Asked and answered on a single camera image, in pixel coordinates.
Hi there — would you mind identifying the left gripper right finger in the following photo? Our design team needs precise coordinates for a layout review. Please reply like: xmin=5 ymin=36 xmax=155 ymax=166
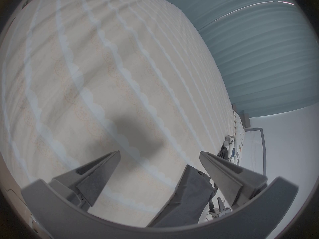
xmin=199 ymin=151 xmax=268 ymax=206

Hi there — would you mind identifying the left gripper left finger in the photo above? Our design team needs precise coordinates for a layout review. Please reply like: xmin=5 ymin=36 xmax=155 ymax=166
xmin=51 ymin=150 xmax=121 ymax=210

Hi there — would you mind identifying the black T-shirt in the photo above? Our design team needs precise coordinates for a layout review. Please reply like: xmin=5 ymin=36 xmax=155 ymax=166
xmin=147 ymin=165 xmax=218 ymax=228

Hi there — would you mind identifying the pile of clothes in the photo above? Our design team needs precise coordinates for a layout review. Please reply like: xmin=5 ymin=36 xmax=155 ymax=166
xmin=224 ymin=135 xmax=242 ymax=164

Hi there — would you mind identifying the bed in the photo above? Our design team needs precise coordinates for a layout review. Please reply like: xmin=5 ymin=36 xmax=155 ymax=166
xmin=0 ymin=0 xmax=267 ymax=228

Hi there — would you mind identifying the black satin garment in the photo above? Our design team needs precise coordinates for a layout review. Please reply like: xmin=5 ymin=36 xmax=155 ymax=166
xmin=217 ymin=145 xmax=230 ymax=159

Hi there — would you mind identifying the white printed pillow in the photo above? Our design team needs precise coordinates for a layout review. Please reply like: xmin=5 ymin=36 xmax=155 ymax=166
xmin=233 ymin=109 xmax=246 ymax=160

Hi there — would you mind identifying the grey bedside table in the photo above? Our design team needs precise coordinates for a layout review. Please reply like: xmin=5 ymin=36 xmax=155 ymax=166
xmin=232 ymin=103 xmax=250 ymax=128

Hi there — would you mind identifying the blue-green curtain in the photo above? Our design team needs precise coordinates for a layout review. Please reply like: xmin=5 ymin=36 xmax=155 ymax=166
xmin=135 ymin=0 xmax=296 ymax=32
xmin=197 ymin=2 xmax=317 ymax=118

